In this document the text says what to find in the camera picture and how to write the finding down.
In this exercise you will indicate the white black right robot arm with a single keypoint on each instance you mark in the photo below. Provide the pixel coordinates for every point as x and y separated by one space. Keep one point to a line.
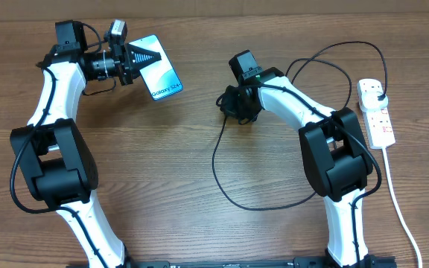
335 158

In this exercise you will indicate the white power strip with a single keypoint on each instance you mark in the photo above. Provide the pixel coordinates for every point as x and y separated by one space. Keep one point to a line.
378 124

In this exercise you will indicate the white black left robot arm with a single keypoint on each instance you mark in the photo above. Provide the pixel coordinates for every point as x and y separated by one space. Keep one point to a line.
54 169

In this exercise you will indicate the white charger plug adapter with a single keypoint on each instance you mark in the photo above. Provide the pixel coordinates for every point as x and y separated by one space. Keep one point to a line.
372 101

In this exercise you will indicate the Samsung Galaxy smartphone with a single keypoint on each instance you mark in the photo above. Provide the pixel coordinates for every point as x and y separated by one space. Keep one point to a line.
159 77

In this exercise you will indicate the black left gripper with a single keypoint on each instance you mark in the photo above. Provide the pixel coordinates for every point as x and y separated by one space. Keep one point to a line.
132 52

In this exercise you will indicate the cardboard wall panel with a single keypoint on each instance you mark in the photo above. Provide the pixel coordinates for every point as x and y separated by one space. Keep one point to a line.
42 10

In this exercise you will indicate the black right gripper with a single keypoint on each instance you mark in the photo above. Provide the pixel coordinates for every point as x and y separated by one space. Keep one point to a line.
229 106

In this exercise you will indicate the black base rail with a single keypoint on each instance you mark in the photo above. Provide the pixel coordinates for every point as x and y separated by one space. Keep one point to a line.
298 262

